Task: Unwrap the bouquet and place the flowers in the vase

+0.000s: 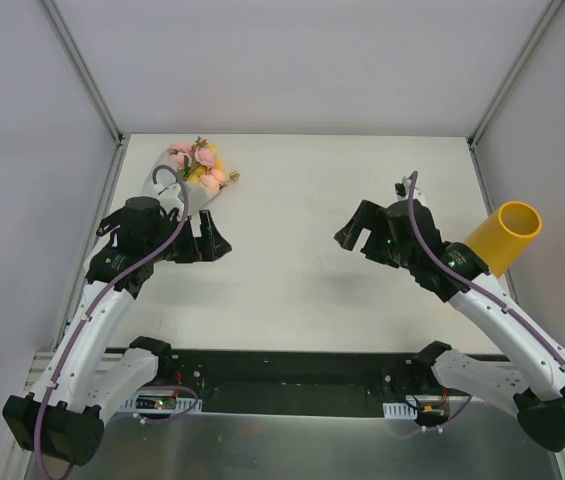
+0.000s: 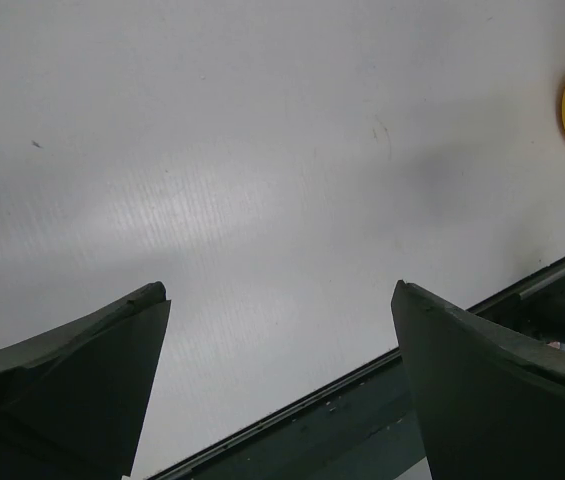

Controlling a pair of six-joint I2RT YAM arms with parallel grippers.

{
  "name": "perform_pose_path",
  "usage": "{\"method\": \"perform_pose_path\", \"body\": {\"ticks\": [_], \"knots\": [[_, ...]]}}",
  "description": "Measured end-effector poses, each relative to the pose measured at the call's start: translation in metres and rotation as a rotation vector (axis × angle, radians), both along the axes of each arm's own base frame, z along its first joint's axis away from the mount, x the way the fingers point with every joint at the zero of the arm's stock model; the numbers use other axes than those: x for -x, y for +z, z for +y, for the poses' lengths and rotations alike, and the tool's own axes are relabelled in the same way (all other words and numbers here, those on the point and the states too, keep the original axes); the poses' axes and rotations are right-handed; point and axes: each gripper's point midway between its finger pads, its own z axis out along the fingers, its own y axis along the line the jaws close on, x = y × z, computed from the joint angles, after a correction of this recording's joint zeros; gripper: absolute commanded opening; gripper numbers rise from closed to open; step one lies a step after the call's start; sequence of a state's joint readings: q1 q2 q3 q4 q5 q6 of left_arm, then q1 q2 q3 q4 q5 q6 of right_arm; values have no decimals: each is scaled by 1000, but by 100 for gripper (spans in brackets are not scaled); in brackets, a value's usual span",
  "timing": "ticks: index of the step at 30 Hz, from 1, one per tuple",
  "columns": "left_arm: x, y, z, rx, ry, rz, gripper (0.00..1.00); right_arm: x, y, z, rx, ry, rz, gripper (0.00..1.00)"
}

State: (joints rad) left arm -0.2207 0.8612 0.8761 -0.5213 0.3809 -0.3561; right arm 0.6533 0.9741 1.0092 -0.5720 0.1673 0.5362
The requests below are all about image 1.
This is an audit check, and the white wrapping paper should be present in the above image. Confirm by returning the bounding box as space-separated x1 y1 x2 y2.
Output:
144 164 219 219

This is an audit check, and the pink yellow flower bouquet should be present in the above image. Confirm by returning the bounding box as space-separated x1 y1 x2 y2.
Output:
167 137 240 194

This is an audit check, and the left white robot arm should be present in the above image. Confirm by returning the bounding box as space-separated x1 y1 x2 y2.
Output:
2 196 232 467

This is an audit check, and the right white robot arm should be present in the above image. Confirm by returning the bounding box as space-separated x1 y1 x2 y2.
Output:
334 200 565 452

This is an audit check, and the yellow cylindrical vase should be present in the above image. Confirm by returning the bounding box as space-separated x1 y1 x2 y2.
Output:
464 201 543 277

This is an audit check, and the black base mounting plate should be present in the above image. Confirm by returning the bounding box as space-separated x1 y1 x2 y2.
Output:
152 350 452 418

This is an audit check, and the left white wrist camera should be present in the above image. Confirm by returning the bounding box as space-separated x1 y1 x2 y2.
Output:
149 181 184 212

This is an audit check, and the left white cable duct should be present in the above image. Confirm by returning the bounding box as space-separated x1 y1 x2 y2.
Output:
117 390 203 415

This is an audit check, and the white cable duct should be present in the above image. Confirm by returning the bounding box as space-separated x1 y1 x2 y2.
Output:
117 390 203 415
382 402 418 421

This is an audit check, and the right white cable duct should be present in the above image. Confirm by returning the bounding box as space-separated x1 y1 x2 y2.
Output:
382 402 418 421

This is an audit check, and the left aluminium frame post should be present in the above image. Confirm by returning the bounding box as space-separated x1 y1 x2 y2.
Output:
37 0 124 145

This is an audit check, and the aluminium frame post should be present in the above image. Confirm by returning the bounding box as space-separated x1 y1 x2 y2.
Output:
467 0 565 151
37 0 124 145

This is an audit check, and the right aluminium frame post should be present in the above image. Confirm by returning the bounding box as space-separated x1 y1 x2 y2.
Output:
467 0 565 151

